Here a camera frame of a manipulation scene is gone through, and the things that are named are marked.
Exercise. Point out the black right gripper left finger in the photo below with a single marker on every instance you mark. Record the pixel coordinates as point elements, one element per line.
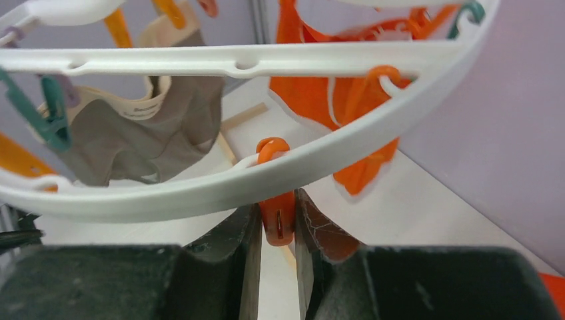
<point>214,277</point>

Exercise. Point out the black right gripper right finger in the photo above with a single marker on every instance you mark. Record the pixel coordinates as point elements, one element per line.
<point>340,277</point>

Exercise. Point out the beige grey underwear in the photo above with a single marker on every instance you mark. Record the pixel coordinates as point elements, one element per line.
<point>149,140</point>

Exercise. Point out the white round clip hanger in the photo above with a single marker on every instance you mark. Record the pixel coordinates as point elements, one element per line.
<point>438,66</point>

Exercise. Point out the orange underwear on hanger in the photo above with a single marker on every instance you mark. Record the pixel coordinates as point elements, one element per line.
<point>333,102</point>

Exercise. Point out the orange cloth in basket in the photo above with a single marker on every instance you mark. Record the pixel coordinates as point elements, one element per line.
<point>556,288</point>

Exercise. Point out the teal clothespin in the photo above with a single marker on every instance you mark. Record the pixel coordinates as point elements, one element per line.
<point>50,122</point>

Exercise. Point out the wooden rack frame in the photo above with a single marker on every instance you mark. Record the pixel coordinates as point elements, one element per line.
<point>237,121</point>

